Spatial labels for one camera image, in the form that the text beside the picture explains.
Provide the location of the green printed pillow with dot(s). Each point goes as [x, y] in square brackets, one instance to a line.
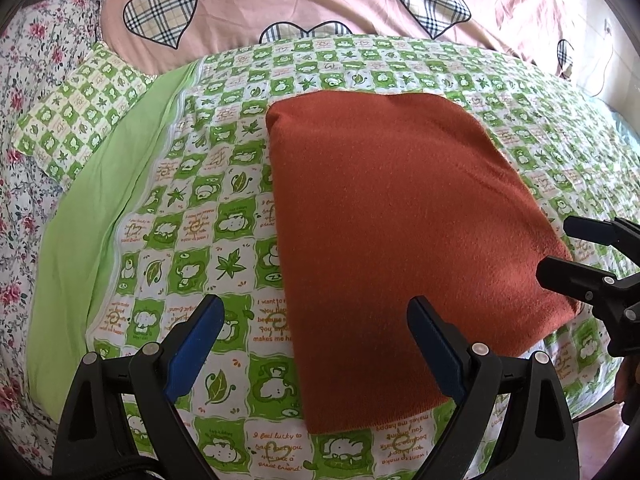
[85, 115]

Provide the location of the light blue bed sheet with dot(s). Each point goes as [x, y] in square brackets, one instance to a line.
[622, 122]

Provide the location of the green printed quilt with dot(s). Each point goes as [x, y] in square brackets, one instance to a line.
[210, 200]

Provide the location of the person's right hand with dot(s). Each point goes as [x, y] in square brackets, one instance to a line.
[622, 385]

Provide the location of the floral bed sheet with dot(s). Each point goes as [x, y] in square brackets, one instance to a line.
[30, 110]

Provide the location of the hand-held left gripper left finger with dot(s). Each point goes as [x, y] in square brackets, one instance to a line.
[192, 350]

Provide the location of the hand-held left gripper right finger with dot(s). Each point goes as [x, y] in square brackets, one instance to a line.
[435, 350]

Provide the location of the orange knit sweater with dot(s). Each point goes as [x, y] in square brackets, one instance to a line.
[400, 220]

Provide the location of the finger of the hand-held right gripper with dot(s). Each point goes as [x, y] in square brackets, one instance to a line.
[565, 272]
[590, 230]

